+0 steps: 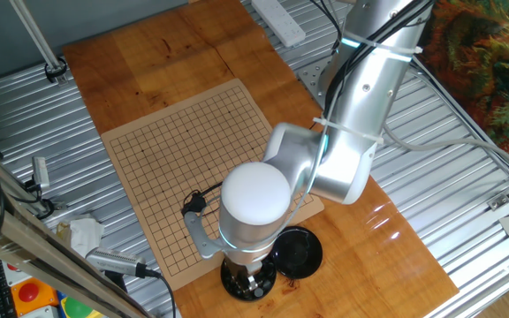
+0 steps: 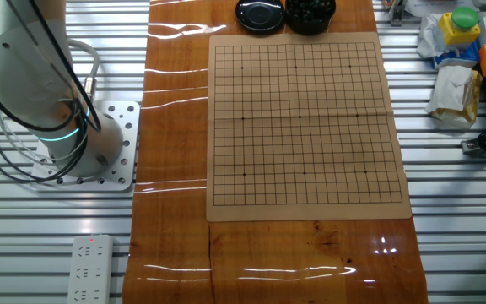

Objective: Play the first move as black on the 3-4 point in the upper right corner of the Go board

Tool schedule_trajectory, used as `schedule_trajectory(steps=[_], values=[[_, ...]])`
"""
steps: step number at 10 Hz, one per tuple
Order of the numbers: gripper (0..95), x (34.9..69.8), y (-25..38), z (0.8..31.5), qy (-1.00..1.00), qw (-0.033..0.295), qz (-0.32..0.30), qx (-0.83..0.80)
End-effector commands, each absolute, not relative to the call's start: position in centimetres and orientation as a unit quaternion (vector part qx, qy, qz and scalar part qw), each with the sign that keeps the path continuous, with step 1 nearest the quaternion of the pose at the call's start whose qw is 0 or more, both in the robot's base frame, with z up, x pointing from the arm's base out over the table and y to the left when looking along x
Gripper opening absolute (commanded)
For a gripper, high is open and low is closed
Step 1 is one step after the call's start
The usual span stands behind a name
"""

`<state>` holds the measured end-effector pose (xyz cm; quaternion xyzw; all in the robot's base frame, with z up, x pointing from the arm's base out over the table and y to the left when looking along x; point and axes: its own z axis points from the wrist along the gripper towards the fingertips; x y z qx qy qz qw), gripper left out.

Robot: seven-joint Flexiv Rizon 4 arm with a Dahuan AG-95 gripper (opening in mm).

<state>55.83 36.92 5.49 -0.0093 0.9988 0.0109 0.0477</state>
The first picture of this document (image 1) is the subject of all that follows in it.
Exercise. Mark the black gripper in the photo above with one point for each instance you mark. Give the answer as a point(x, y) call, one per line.
point(248, 270)

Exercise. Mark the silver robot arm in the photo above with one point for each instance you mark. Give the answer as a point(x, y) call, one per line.
point(360, 101)

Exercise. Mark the tan paper go board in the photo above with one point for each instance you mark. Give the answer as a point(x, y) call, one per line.
point(170, 146)

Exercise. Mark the black bowl of go stones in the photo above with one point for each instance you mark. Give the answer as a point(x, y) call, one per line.
point(268, 282)

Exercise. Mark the black bowl lid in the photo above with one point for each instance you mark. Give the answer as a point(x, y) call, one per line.
point(301, 256)

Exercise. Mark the glossy wooden mat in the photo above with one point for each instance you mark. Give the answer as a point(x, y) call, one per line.
point(347, 238)

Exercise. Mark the crumpled white tissue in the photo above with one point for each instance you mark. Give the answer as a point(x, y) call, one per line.
point(84, 234)

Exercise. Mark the yellow box green button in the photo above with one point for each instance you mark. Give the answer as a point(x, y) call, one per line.
point(75, 308)

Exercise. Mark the blue packet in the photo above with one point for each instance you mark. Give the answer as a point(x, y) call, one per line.
point(61, 297)

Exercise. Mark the white box small button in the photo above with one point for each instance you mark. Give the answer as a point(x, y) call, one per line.
point(38, 312)

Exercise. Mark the orange box red button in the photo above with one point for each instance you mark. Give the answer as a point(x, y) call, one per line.
point(29, 292)

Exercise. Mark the white grey box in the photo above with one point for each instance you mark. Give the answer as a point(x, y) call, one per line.
point(16, 274)

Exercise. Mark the white power strip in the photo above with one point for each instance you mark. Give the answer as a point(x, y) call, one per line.
point(281, 22)

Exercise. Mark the black pole clamp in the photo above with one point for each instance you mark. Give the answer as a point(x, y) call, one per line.
point(55, 70)

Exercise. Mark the silver tripod pole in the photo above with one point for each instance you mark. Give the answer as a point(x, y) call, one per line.
point(38, 37)

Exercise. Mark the colourful patterned cloth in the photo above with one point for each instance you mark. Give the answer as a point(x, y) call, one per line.
point(480, 57)

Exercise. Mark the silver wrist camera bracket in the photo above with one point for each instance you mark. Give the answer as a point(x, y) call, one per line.
point(199, 238)

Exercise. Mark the ribbed silver camera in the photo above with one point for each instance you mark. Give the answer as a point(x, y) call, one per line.
point(113, 261)

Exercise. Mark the aluminium frame beam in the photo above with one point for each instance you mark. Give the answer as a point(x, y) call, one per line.
point(38, 260)

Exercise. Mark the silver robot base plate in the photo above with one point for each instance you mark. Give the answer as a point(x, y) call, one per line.
point(309, 77)

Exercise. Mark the small silver camera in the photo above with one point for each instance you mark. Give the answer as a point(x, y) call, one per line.
point(41, 172)

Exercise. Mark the silver camera mount pole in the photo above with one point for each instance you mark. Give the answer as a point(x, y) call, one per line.
point(16, 191)

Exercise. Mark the small metal bracket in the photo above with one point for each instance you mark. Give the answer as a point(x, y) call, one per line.
point(497, 202)

